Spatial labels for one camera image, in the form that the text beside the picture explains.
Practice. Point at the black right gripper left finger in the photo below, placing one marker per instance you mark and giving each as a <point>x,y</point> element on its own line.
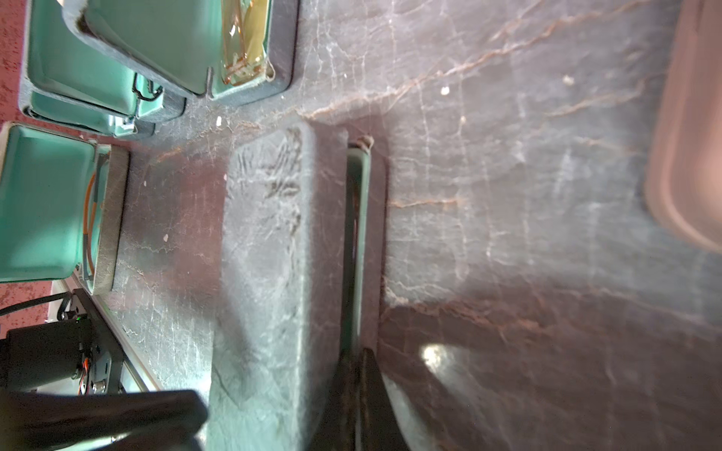
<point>166,420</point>

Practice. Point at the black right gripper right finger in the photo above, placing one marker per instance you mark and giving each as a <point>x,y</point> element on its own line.
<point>358,414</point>

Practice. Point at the grey case blue glasses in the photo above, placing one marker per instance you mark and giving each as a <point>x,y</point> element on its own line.
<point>301,251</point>

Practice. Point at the pink glasses case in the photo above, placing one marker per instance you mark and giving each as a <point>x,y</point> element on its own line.
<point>683,181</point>

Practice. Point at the green case black glasses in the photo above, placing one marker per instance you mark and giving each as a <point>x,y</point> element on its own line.
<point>67,83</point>

